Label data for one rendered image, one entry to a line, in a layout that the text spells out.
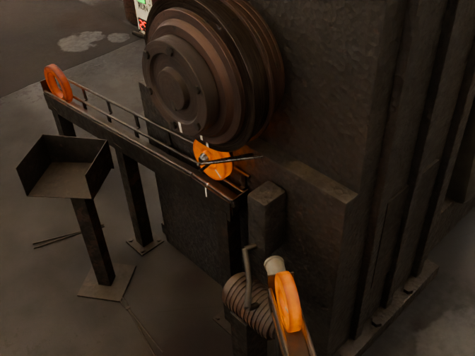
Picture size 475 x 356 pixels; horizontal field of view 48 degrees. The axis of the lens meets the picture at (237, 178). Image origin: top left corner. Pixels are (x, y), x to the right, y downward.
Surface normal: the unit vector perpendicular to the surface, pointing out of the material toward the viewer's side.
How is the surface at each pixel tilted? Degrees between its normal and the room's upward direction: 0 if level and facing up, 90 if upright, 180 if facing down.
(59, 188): 5
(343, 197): 0
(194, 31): 30
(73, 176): 5
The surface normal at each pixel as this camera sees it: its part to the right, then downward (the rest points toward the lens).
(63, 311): -0.04, -0.76
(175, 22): -0.43, -0.51
